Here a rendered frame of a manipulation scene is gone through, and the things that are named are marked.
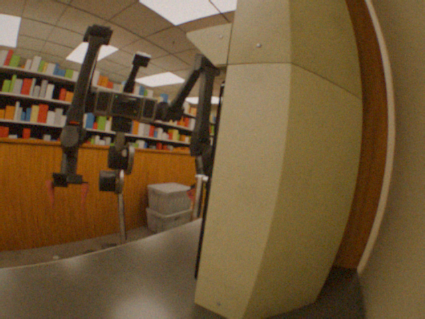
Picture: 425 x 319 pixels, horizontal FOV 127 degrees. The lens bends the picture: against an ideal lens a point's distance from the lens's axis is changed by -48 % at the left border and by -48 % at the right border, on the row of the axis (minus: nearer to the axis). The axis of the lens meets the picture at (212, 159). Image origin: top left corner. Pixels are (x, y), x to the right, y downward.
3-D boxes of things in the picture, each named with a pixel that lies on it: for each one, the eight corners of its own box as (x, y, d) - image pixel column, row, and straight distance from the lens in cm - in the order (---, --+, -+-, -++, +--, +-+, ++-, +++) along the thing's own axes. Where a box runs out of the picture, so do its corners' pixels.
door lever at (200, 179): (210, 224, 39) (216, 221, 41) (217, 177, 37) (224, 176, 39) (188, 216, 42) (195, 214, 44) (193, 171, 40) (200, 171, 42)
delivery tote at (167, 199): (193, 209, 305) (196, 188, 296) (165, 217, 260) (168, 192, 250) (172, 202, 329) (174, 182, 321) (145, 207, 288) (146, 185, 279)
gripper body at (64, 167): (82, 181, 61) (84, 157, 63) (51, 178, 62) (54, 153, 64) (82, 187, 67) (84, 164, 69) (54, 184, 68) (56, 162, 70)
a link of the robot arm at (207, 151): (206, 146, 87) (188, 144, 83) (222, 134, 79) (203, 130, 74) (210, 173, 83) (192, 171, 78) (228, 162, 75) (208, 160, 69)
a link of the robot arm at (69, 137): (86, 131, 73) (64, 128, 74) (88, 111, 63) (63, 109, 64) (82, 163, 68) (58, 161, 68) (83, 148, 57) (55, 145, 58)
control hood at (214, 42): (273, 109, 64) (275, 80, 67) (226, 64, 36) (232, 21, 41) (240, 107, 68) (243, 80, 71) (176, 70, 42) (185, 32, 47)
